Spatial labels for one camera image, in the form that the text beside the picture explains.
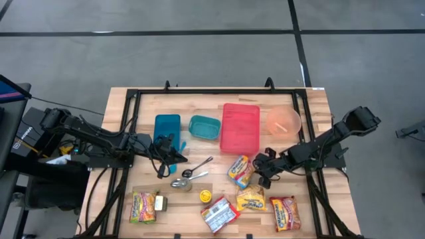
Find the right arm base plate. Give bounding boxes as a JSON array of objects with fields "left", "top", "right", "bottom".
[{"left": 298, "top": 142, "right": 346, "bottom": 169}]

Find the dark metal spoon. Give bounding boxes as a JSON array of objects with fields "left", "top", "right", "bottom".
[{"left": 181, "top": 156, "right": 214, "bottom": 179}]

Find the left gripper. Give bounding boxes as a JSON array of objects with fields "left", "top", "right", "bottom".
[{"left": 145, "top": 132, "right": 189, "bottom": 167}]

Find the red rectangular plastic tray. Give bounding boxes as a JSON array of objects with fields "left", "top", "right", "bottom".
[{"left": 219, "top": 102, "right": 261, "bottom": 156}]

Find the yellow blue ramen packet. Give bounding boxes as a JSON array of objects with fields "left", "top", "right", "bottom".
[{"left": 227, "top": 155, "right": 256, "bottom": 189}]

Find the black bag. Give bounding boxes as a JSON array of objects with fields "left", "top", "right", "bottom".
[{"left": 6, "top": 161, "right": 90, "bottom": 212}]

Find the silver metal spoon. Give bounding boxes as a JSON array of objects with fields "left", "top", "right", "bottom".
[{"left": 170, "top": 171, "right": 210, "bottom": 189}]

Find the red ramen packet silver back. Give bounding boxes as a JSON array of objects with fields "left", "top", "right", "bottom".
[{"left": 200, "top": 196, "right": 241, "bottom": 235}]

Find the small pale tin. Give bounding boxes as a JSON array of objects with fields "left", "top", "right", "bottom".
[{"left": 154, "top": 195, "right": 169, "bottom": 212}]

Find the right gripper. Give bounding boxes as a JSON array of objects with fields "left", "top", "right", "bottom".
[{"left": 252, "top": 147, "right": 294, "bottom": 174}]

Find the pink green ramen packet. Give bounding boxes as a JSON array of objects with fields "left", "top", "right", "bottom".
[{"left": 129, "top": 191, "right": 160, "bottom": 224}]

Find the black metal table frame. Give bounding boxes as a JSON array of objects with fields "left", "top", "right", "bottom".
[{"left": 76, "top": 77, "right": 363, "bottom": 239}]

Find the white cloth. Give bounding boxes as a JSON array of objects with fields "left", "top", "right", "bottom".
[{"left": 46, "top": 154, "right": 72, "bottom": 166}]

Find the black box white print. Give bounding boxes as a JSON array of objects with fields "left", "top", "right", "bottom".
[{"left": 11, "top": 106, "right": 71, "bottom": 157}]

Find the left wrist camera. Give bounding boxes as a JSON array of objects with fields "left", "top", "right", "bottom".
[{"left": 157, "top": 161, "right": 169, "bottom": 179}]

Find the translucent orange plastic bowl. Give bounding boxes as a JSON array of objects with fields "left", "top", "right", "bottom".
[{"left": 266, "top": 105, "right": 303, "bottom": 137}]

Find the black desk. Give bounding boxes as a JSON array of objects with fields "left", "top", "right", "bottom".
[{"left": 0, "top": 82, "right": 33, "bottom": 233}]

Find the black monitor blue screen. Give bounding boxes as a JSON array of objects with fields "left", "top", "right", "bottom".
[{"left": 0, "top": 74, "right": 33, "bottom": 104}]

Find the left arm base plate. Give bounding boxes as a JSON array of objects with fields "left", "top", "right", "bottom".
[{"left": 88, "top": 154, "right": 135, "bottom": 169}]

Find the thin black cable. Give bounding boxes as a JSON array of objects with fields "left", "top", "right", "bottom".
[{"left": 31, "top": 96, "right": 104, "bottom": 117}]

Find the red orange ramen packet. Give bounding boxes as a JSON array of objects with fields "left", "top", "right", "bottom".
[{"left": 269, "top": 195, "right": 301, "bottom": 232}]

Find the small teal plastic basket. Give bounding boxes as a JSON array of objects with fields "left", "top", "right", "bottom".
[{"left": 188, "top": 115, "right": 222, "bottom": 141}]

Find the blue rectangular plastic bin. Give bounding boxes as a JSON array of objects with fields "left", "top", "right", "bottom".
[{"left": 153, "top": 114, "right": 182, "bottom": 153}]

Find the teal plastic spoon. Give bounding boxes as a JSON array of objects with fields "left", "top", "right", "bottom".
[{"left": 168, "top": 141, "right": 187, "bottom": 175}]

